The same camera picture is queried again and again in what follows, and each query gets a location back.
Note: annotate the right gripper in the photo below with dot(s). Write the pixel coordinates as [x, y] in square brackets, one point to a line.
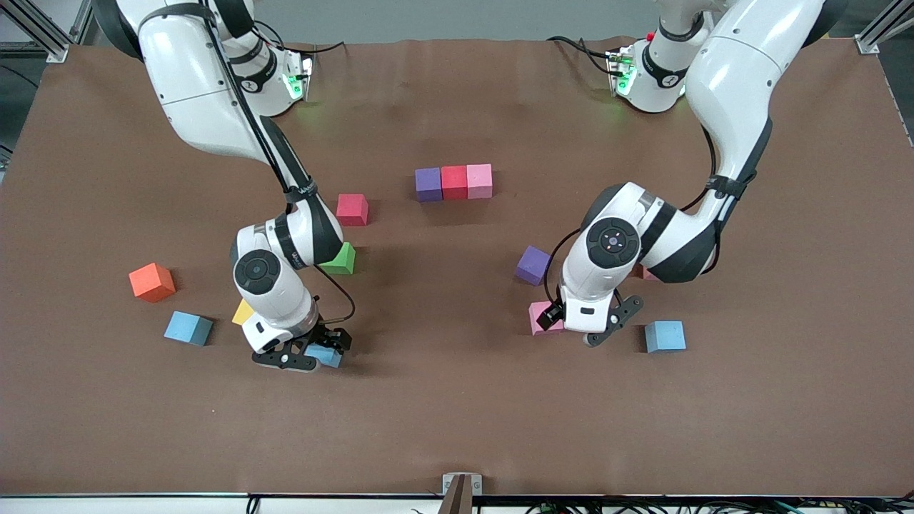
[333, 337]

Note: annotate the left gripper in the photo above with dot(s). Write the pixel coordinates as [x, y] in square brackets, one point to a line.
[552, 315]

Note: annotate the blue foam cube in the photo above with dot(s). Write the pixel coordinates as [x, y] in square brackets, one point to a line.
[665, 336]
[328, 359]
[187, 328]

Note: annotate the purple foam cube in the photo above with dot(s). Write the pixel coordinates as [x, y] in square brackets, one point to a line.
[532, 265]
[428, 184]

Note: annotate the green foam cube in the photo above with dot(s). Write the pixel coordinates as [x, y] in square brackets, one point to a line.
[344, 263]

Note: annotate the pink foam cube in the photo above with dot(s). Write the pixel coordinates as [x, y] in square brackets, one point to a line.
[645, 273]
[533, 321]
[480, 181]

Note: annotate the red foam cube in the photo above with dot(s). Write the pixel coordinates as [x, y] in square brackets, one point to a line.
[352, 210]
[454, 183]

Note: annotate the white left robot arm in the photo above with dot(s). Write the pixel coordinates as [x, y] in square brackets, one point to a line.
[735, 78]

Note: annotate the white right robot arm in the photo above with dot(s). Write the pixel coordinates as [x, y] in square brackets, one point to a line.
[193, 86]

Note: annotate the yellow foam cube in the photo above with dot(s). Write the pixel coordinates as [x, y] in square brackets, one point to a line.
[241, 314]

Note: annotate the brown table mat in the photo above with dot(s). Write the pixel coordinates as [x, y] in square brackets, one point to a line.
[457, 414]

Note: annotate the orange foam cube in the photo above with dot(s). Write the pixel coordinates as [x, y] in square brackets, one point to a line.
[151, 282]

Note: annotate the brown pointed bar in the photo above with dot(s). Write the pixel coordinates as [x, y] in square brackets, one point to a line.
[457, 500]

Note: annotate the grey metal bracket plate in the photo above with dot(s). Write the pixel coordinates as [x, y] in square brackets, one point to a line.
[477, 485]

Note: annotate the silver aluminium frame post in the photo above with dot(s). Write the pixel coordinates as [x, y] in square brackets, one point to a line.
[57, 51]
[866, 44]

